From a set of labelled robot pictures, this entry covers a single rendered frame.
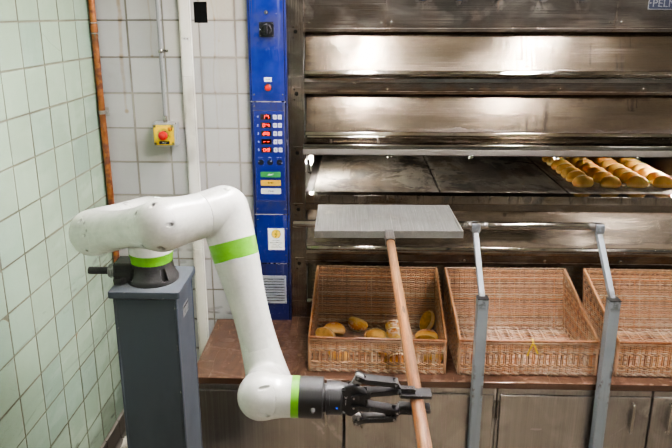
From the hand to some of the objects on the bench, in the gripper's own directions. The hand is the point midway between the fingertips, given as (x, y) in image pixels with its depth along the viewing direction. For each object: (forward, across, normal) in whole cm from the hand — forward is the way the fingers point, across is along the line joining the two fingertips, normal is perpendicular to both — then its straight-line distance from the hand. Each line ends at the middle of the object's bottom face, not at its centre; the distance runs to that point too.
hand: (415, 400), depth 148 cm
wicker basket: (-1, +62, -124) cm, 139 cm away
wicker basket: (+58, +60, -123) cm, 149 cm away
